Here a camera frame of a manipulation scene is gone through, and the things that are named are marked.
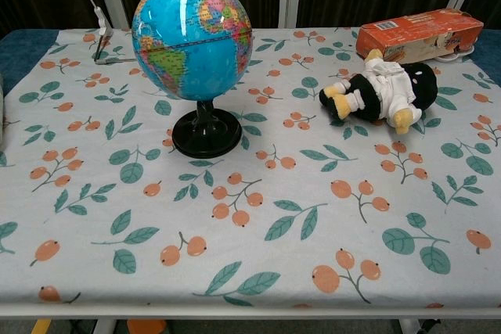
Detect metal wire book stand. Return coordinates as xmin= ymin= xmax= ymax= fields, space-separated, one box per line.
xmin=74 ymin=0 xmax=161 ymax=66

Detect blue world globe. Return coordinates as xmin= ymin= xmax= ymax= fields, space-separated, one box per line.
xmin=131 ymin=0 xmax=253 ymax=160

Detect orange cardboard box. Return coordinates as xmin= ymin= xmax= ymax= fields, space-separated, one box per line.
xmin=355 ymin=8 xmax=485 ymax=62

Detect orange object under table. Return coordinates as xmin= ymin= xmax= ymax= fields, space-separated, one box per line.
xmin=126 ymin=318 xmax=168 ymax=334

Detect floral leaf and berry tablecloth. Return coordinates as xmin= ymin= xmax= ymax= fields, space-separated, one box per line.
xmin=0 ymin=27 xmax=501 ymax=310

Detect white flat object under box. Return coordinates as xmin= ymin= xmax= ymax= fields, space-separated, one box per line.
xmin=433 ymin=45 xmax=477 ymax=63

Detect black white penguin plush toy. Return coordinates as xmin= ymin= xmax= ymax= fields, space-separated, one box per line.
xmin=318 ymin=48 xmax=439 ymax=135

